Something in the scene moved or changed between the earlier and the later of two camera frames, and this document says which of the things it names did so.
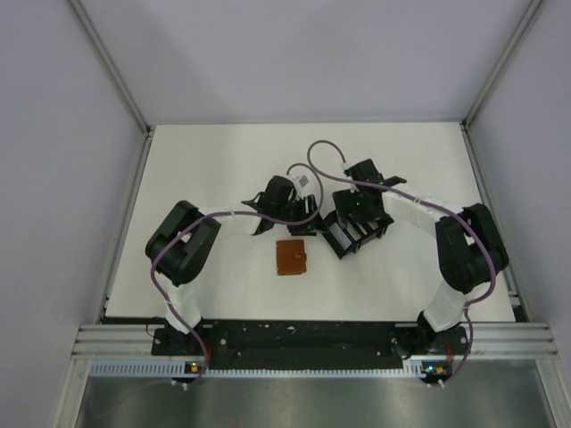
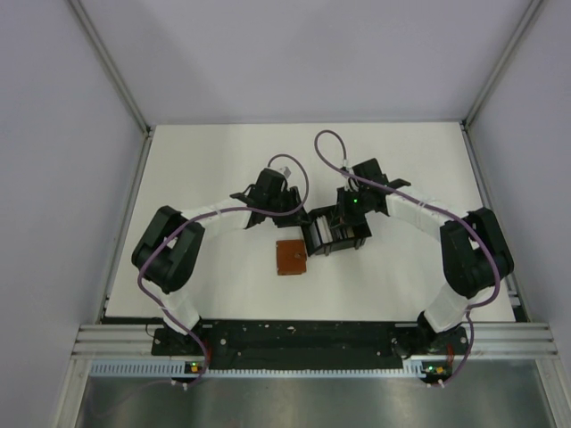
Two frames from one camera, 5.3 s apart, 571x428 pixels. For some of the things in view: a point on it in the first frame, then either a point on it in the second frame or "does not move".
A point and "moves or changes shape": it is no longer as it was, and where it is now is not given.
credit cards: (343, 238) → (321, 233)
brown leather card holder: (291, 257) does not move
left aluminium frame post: (112, 68) does not move
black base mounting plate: (310, 344) does not move
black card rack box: (342, 239) moves or changes shape
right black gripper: (345, 199) does not move
